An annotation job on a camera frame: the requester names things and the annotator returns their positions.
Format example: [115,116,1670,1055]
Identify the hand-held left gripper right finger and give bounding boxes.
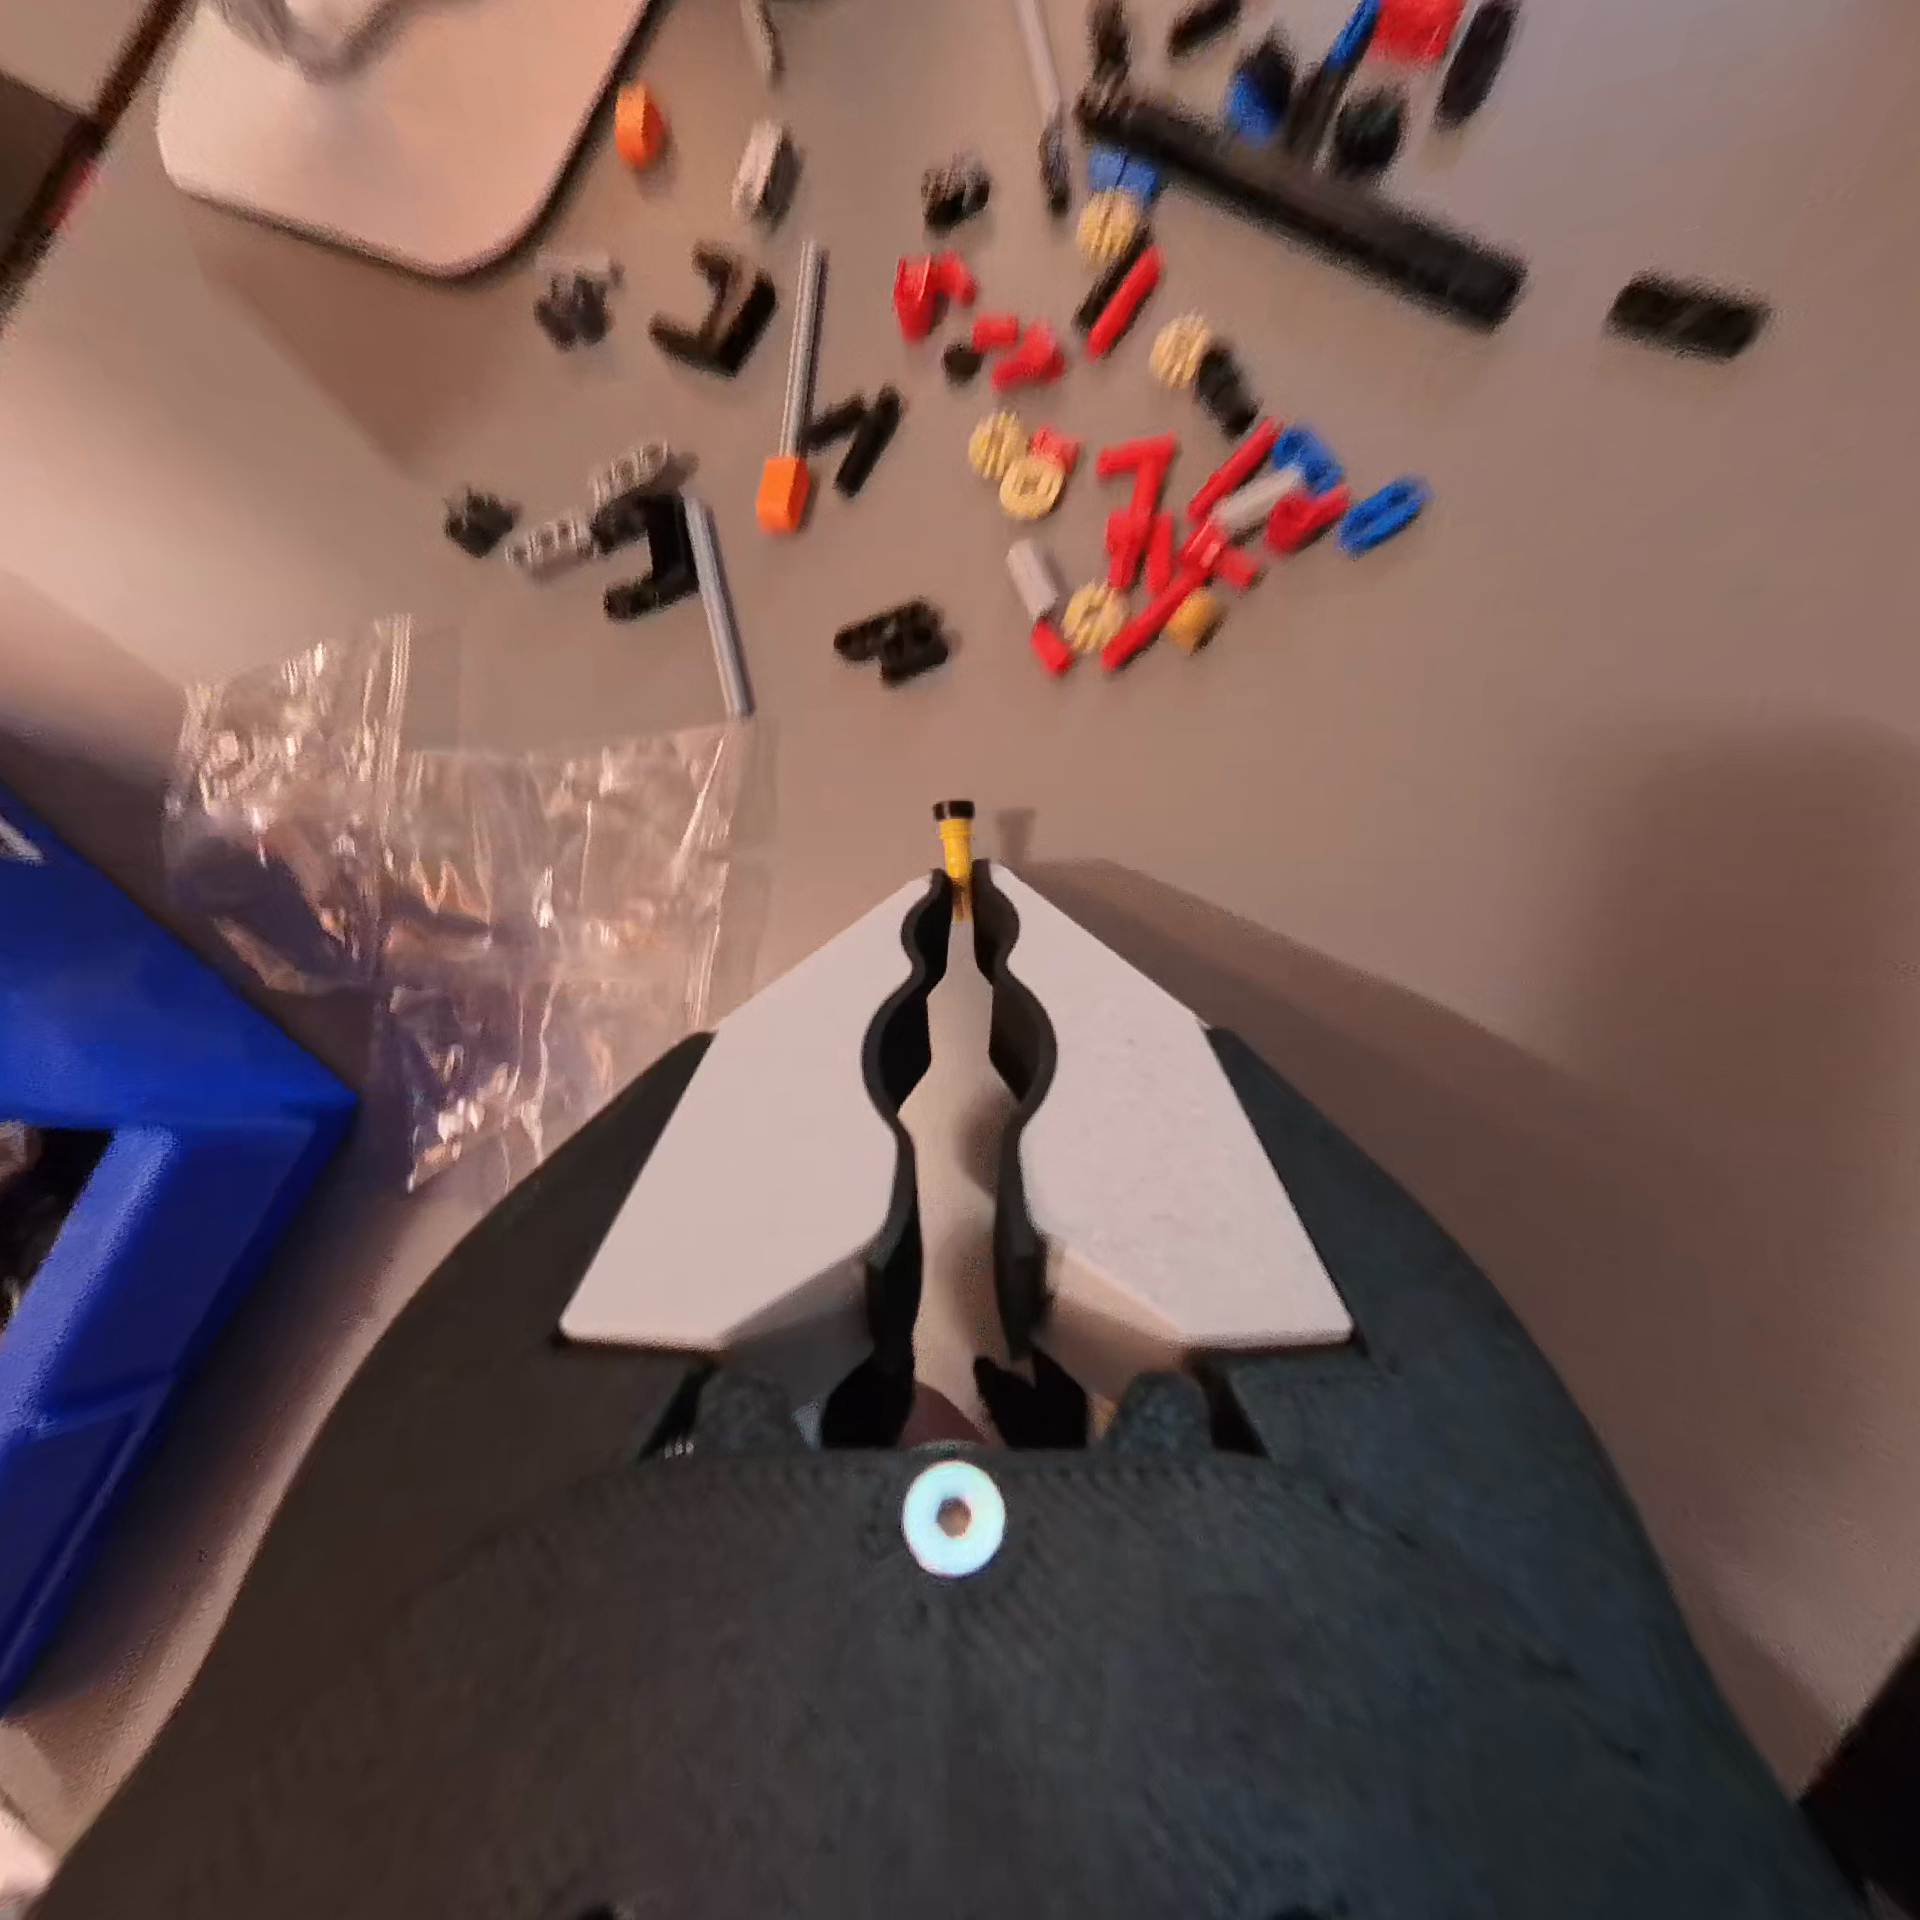
[972,861,1359,1452]

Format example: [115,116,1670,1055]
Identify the short black lego beam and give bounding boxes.
[1604,273,1772,360]

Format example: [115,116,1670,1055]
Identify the scattered loose lego pieces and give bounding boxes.
[441,0,1532,719]

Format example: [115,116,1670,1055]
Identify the blue plastic box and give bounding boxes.
[0,780,361,1713]

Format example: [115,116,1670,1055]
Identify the pale monitor stand base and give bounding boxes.
[155,0,655,280]

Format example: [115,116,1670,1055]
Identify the clear plastic bag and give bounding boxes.
[162,612,754,1190]

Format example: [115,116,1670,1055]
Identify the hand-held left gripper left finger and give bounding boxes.
[558,871,963,1448]

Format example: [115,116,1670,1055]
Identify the long black lego beam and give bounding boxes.
[1077,82,1529,328]

